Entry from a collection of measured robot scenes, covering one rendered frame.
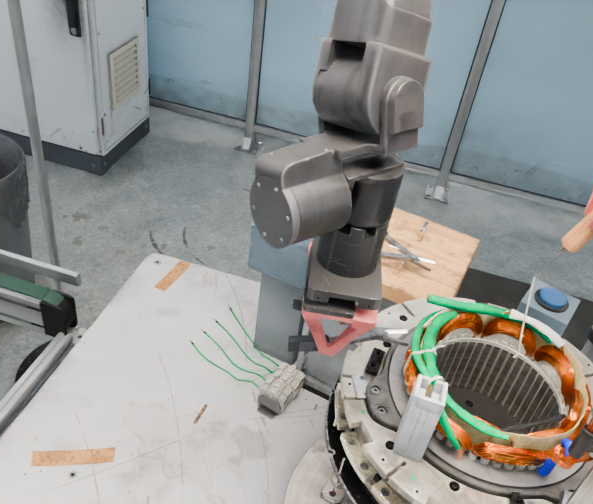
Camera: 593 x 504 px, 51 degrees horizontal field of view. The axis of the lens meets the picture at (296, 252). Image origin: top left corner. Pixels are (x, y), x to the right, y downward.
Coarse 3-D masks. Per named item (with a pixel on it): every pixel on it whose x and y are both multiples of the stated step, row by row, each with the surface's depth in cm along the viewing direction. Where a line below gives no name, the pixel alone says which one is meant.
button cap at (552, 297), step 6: (546, 288) 92; (552, 288) 92; (540, 294) 91; (546, 294) 91; (552, 294) 91; (558, 294) 91; (546, 300) 90; (552, 300) 90; (558, 300) 90; (564, 300) 90; (552, 306) 90; (558, 306) 89; (564, 306) 90
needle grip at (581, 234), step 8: (584, 224) 53; (568, 232) 54; (576, 232) 53; (584, 232) 53; (592, 232) 53; (568, 240) 54; (576, 240) 53; (584, 240) 53; (568, 248) 54; (576, 248) 54
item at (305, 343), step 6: (294, 336) 60; (300, 336) 60; (306, 336) 60; (312, 336) 60; (288, 342) 60; (294, 342) 59; (300, 342) 60; (306, 342) 60; (312, 342) 60; (288, 348) 60; (294, 348) 60; (300, 348) 60; (306, 348) 60; (312, 348) 60
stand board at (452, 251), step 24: (408, 216) 98; (408, 240) 93; (432, 240) 94; (456, 240) 95; (384, 264) 88; (408, 264) 89; (432, 264) 89; (456, 264) 90; (384, 288) 85; (408, 288) 85; (432, 288) 85; (456, 288) 86
